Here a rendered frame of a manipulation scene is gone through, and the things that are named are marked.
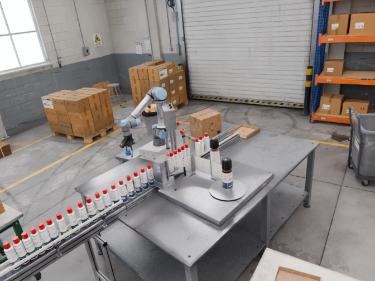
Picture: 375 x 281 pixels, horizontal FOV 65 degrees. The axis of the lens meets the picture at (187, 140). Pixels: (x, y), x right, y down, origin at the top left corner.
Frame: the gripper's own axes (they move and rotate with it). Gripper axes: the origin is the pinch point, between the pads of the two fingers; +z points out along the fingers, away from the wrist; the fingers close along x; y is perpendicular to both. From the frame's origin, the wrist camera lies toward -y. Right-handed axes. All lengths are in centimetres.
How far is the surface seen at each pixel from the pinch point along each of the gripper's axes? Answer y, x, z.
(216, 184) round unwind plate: 0, -99, 11
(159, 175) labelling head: -24, -58, -2
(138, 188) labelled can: -38, -45, 6
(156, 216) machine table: -50, -72, 17
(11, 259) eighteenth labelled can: -137, -27, 2
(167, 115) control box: 9, -48, -44
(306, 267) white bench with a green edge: -45, -183, 20
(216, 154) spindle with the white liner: 26, -87, -4
